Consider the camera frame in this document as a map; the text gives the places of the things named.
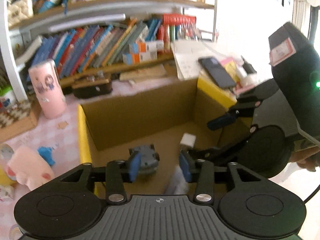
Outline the cream quilted handbag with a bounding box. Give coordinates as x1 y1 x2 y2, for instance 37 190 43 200
7 0 34 27

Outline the white power plug adapter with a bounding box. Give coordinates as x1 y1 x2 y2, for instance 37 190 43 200
180 133 196 148

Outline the pink cylindrical canister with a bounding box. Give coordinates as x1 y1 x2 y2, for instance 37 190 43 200
28 59 67 119

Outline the white green lidded jar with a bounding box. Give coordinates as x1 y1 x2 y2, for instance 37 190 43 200
0 85 17 111

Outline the red book box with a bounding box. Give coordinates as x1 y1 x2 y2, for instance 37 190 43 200
163 14 196 25

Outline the grey purple toy car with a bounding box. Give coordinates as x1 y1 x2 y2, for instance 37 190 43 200
129 144 160 175

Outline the pink plush pig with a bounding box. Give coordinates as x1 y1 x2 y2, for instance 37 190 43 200
8 146 55 191

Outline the orange white medicine box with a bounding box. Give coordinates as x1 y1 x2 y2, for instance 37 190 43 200
129 40 164 54
123 51 157 65

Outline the wooden chess board box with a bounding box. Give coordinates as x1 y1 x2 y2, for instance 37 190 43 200
0 100 41 143

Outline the yellow cardboard box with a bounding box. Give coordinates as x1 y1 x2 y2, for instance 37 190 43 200
78 79 252 195

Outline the yellow tape roll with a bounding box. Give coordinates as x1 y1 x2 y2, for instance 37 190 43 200
0 144 16 186

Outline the white bookshelf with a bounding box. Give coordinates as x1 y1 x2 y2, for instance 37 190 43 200
1 0 217 101

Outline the blue plastic bag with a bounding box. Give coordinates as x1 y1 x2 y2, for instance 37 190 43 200
37 147 55 166

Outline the white spray bottle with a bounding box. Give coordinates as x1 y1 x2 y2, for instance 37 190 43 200
164 166 189 195

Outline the black smartphone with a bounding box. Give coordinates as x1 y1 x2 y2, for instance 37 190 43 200
198 57 236 89

